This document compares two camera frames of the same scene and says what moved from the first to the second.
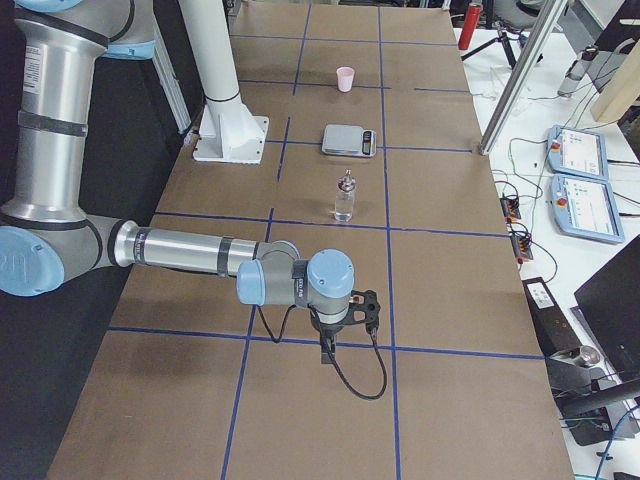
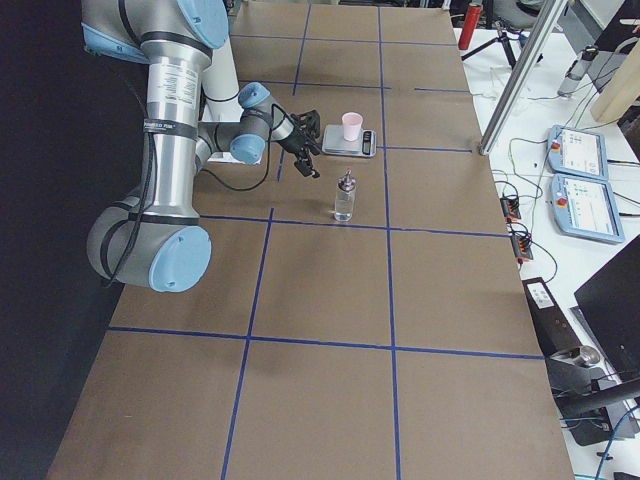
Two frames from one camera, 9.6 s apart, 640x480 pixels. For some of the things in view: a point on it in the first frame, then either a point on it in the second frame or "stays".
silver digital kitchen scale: (349, 140) stays
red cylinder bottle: (472, 15) stays
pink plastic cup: (345, 78) → (352, 122)
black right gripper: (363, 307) → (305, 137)
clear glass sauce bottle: (344, 197) stays
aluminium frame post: (523, 75) stays
